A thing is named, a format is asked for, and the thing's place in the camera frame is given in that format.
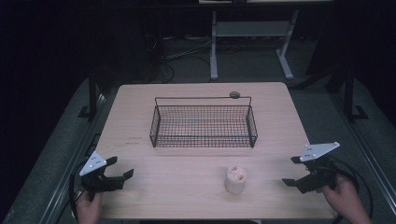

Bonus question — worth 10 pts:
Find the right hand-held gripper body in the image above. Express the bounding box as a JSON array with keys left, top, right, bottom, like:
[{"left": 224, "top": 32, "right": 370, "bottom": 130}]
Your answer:
[{"left": 295, "top": 141, "right": 341, "bottom": 195}]

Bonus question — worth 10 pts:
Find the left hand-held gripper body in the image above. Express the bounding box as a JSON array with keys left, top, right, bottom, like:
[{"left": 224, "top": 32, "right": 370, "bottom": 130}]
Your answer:
[{"left": 78, "top": 150, "right": 126, "bottom": 202}]

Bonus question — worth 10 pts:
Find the person's left hand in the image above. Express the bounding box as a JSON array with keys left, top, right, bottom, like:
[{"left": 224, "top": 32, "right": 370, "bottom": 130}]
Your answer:
[{"left": 76, "top": 191, "right": 104, "bottom": 224}]

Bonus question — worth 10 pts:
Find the person's right hand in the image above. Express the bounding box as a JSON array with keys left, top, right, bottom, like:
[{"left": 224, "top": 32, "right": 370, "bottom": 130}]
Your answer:
[{"left": 321, "top": 173, "right": 360, "bottom": 217}]

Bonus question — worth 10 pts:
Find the black metal stand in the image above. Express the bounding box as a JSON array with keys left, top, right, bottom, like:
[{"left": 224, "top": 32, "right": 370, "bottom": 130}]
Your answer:
[
  {"left": 342, "top": 66, "right": 370, "bottom": 121},
  {"left": 78, "top": 66, "right": 101, "bottom": 119}
]

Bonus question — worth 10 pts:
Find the aluminium frame rail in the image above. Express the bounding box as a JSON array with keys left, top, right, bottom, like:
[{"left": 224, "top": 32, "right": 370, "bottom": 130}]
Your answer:
[
  {"left": 331, "top": 92, "right": 396, "bottom": 216},
  {"left": 39, "top": 92, "right": 108, "bottom": 224}
]

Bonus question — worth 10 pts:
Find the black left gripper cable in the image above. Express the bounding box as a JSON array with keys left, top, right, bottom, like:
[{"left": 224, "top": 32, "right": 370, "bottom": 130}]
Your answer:
[{"left": 55, "top": 158, "right": 92, "bottom": 224}]

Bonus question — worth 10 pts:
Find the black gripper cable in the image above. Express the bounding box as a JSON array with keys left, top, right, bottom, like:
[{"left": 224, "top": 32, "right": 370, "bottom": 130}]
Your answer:
[
  {"left": 55, "top": 158, "right": 92, "bottom": 224},
  {"left": 325, "top": 154, "right": 375, "bottom": 224}
]

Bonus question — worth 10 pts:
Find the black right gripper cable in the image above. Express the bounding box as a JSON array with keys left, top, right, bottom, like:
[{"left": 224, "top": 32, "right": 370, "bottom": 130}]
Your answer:
[{"left": 325, "top": 154, "right": 375, "bottom": 224}]

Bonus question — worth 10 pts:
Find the black wire mesh basket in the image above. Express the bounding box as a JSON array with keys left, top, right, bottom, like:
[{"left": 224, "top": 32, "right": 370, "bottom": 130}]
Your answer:
[{"left": 148, "top": 95, "right": 259, "bottom": 148}]

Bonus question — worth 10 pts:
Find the bundle of floor cables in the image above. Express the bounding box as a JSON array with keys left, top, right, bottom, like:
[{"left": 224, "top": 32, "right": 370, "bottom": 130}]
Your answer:
[{"left": 144, "top": 33, "right": 217, "bottom": 84}]

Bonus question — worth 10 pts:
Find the white metal desk frame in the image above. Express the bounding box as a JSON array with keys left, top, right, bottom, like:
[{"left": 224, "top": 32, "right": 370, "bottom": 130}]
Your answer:
[{"left": 209, "top": 8, "right": 301, "bottom": 81}]

